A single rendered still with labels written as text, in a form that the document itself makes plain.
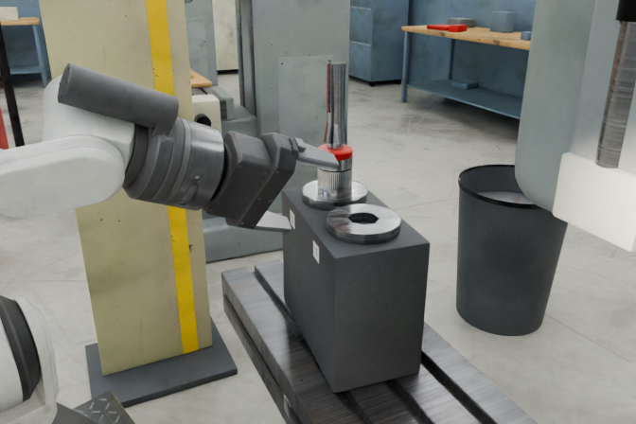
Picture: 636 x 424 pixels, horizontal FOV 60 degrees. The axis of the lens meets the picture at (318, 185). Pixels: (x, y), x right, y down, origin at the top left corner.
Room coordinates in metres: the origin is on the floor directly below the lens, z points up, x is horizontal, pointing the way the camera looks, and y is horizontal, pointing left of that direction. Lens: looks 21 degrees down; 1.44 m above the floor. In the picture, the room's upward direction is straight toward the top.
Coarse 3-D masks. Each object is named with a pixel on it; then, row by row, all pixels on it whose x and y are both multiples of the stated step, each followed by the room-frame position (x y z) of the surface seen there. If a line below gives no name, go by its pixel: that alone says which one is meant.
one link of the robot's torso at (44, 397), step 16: (16, 304) 0.61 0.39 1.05; (32, 320) 0.58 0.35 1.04; (32, 336) 0.57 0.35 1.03; (48, 336) 0.58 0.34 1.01; (48, 352) 0.57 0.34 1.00; (48, 368) 0.56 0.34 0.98; (48, 384) 0.57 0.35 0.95; (32, 400) 0.58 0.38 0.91; (48, 400) 0.57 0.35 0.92; (0, 416) 0.55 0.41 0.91; (16, 416) 0.55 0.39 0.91; (32, 416) 0.56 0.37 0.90; (48, 416) 0.58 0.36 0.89
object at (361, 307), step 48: (288, 192) 0.72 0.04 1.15; (288, 240) 0.71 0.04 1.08; (336, 240) 0.57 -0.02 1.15; (384, 240) 0.57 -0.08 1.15; (288, 288) 0.71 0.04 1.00; (336, 288) 0.53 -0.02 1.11; (384, 288) 0.55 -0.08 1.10; (336, 336) 0.53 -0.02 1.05; (384, 336) 0.55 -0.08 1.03; (336, 384) 0.53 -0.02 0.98
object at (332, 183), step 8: (344, 160) 0.68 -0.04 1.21; (352, 160) 0.70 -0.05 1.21; (320, 168) 0.69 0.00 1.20; (344, 168) 0.68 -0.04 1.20; (320, 176) 0.69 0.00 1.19; (328, 176) 0.68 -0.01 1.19; (336, 176) 0.68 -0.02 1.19; (344, 176) 0.68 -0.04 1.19; (320, 184) 0.69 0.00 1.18; (328, 184) 0.68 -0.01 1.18; (336, 184) 0.68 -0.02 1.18; (344, 184) 0.68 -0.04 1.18; (320, 192) 0.69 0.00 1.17; (328, 192) 0.68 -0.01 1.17; (336, 192) 0.68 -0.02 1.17; (344, 192) 0.68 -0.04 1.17
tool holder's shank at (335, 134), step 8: (328, 64) 0.70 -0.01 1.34; (336, 64) 0.69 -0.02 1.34; (344, 64) 0.70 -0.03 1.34; (328, 72) 0.70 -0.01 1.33; (336, 72) 0.69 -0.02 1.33; (344, 72) 0.70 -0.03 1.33; (328, 80) 0.70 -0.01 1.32; (336, 80) 0.69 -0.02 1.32; (344, 80) 0.70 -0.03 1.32; (328, 88) 0.70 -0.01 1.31; (336, 88) 0.69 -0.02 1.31; (344, 88) 0.70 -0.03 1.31; (328, 96) 0.70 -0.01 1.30; (336, 96) 0.69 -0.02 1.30; (344, 96) 0.70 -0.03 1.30; (328, 104) 0.70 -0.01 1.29; (336, 104) 0.69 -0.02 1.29; (328, 112) 0.70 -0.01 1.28; (336, 112) 0.69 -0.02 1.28; (328, 120) 0.69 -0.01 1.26; (336, 120) 0.69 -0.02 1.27; (328, 128) 0.69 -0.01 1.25; (336, 128) 0.69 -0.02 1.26; (344, 128) 0.70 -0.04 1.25; (328, 136) 0.69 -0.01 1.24; (336, 136) 0.69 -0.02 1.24; (344, 136) 0.69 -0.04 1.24; (328, 144) 0.69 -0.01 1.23; (336, 144) 0.69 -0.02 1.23
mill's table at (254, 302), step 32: (224, 288) 0.81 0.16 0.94; (256, 288) 0.77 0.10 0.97; (256, 320) 0.69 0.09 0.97; (288, 320) 0.71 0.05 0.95; (256, 352) 0.66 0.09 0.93; (288, 352) 0.61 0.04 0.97; (448, 352) 0.61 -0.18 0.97; (288, 384) 0.56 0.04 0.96; (320, 384) 0.55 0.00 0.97; (384, 384) 0.55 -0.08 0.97; (416, 384) 0.55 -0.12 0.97; (448, 384) 0.56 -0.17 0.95; (480, 384) 0.55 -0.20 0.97; (288, 416) 0.56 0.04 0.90; (320, 416) 0.50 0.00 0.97; (352, 416) 0.51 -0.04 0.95; (384, 416) 0.50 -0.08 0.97; (416, 416) 0.51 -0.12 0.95; (448, 416) 0.50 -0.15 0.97; (480, 416) 0.51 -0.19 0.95; (512, 416) 0.50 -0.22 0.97
